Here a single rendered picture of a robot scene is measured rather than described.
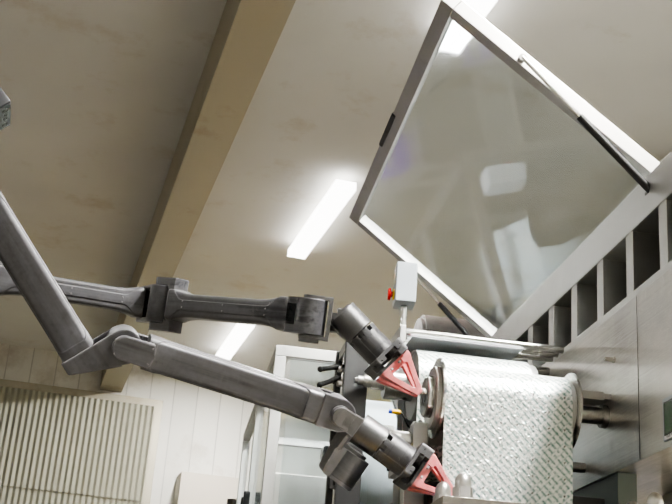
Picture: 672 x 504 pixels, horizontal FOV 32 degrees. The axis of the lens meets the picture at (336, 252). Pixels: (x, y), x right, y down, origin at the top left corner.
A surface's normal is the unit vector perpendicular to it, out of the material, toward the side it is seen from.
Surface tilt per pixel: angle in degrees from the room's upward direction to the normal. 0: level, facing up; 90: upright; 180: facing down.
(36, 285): 111
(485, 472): 90
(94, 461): 90
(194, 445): 90
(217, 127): 180
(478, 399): 90
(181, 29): 180
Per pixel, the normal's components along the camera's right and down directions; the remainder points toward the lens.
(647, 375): -0.99, -0.12
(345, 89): -0.07, 0.93
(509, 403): 0.14, -0.35
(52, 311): 0.26, 0.03
